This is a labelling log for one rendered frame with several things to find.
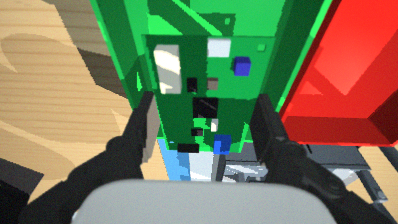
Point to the green bin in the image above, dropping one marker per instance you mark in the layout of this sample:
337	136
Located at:
293	22

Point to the red bin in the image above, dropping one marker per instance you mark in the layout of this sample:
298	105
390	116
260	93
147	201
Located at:
349	88

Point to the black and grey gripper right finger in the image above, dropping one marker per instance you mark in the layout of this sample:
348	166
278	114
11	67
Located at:
287	164

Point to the green circuit board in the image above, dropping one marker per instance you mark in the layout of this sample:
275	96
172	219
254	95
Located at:
206	88

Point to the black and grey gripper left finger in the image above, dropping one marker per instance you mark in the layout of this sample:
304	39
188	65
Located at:
121	160

